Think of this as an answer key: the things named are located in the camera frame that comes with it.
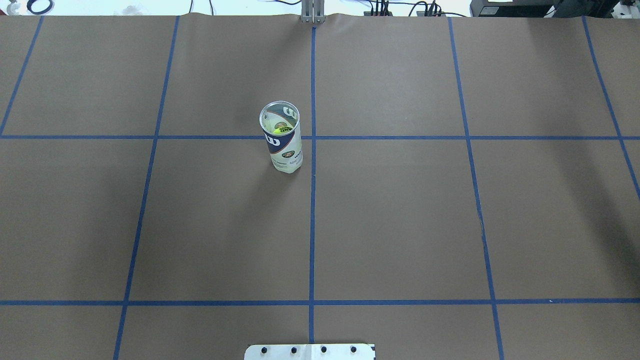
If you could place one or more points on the yellow Roland Garros tennis ball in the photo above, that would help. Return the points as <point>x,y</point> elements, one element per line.
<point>281,128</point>

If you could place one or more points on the clear tennis ball can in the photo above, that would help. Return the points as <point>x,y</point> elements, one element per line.
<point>286,151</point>

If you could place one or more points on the far grey USB hub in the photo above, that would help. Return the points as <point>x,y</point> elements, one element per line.
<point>378,8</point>

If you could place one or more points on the grey usb hub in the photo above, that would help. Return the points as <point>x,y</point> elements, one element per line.
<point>431,9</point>
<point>378,8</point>

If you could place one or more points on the near grey USB hub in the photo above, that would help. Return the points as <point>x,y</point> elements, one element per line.
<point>431,9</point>

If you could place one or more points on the black mini computer box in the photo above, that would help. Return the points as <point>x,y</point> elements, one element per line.
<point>510,8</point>

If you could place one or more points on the crumpled clear plastic wrapper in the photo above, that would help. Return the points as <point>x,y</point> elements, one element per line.
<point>133,10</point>

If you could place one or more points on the aluminium frame post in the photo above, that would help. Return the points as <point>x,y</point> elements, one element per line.
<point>313,11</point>

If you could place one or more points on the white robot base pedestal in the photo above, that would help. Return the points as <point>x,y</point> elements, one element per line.
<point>326,351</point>

